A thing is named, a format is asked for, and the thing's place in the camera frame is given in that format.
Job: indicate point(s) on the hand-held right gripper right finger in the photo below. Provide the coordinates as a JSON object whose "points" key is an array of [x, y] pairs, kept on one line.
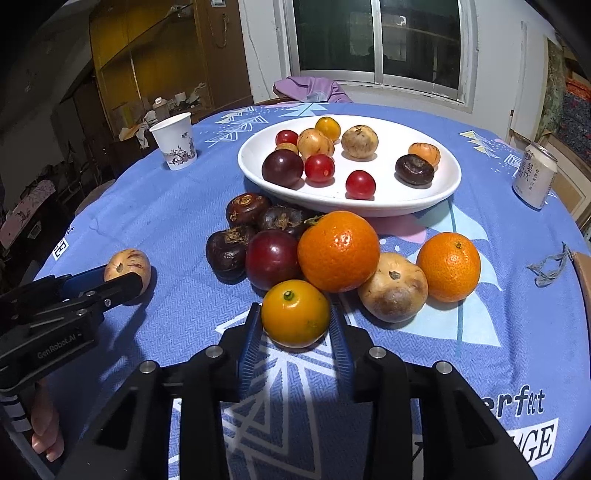
{"points": [[341, 353]]}

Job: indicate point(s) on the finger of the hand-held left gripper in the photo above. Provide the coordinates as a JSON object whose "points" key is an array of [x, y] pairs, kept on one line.
{"points": [[87, 278], [122, 286]]}

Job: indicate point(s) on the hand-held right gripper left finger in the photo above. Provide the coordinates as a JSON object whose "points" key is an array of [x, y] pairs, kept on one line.
{"points": [[251, 344]]}

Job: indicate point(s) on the speckled tan fruit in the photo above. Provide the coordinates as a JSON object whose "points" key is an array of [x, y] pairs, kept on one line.
{"points": [[286, 147], [127, 267], [314, 143]]}

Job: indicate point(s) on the large yellow tomato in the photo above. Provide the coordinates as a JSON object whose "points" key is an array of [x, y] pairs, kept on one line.
{"points": [[295, 314]]}

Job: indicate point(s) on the white oval plate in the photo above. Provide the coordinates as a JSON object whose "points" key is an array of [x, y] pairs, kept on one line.
{"points": [[378, 194]]}

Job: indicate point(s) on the red cherry tomato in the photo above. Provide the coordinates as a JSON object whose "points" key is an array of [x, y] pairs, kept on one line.
{"points": [[360, 184], [319, 167], [286, 137]]}

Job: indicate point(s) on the dark purple tomato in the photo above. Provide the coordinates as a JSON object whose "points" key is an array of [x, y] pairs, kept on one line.
{"points": [[272, 259], [282, 168]]}

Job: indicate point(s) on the small yellow tomato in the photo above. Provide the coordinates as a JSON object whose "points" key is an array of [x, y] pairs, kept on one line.
{"points": [[328, 128]]}

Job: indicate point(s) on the person's left hand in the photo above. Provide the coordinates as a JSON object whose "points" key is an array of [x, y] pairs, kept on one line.
{"points": [[46, 429]]}

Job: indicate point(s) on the large tan round fruit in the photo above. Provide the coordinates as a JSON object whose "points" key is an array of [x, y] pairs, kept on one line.
{"points": [[392, 286]]}

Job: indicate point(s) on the blue printed tablecloth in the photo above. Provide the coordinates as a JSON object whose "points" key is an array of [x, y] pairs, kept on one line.
{"points": [[161, 207]]}

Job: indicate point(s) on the floral cushion chair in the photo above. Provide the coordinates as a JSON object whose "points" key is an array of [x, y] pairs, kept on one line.
{"points": [[27, 212]]}

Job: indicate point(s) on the dark water chestnut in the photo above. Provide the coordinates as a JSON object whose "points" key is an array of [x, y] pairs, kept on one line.
{"points": [[228, 249], [247, 207], [414, 169], [281, 219]]}

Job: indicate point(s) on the mandarin orange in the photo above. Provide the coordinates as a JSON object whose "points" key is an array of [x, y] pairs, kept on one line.
{"points": [[339, 251], [449, 266]]}

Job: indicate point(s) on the white printed paper cup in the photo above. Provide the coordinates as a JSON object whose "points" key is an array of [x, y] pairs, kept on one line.
{"points": [[175, 141]]}

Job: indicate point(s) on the small orange tomato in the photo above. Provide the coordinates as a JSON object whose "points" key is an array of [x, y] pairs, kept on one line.
{"points": [[424, 153]]}

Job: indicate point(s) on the wooden cabinet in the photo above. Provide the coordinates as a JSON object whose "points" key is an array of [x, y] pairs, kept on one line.
{"points": [[152, 55]]}

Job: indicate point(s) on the wooden chair back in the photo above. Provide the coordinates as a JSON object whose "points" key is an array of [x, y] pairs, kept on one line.
{"points": [[582, 286]]}

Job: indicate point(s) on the purple cloth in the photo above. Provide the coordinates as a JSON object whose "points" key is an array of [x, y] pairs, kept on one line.
{"points": [[309, 90]]}

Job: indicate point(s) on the white drink can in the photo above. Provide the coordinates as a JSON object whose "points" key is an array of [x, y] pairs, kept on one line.
{"points": [[535, 177]]}

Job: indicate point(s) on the window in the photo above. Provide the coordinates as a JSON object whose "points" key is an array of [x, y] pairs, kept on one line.
{"points": [[378, 41]]}

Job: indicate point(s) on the shelf of patterned boxes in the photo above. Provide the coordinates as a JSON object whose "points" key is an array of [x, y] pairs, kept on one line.
{"points": [[568, 101]]}

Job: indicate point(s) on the white wall conduit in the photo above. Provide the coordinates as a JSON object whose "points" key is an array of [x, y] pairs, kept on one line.
{"points": [[517, 78]]}

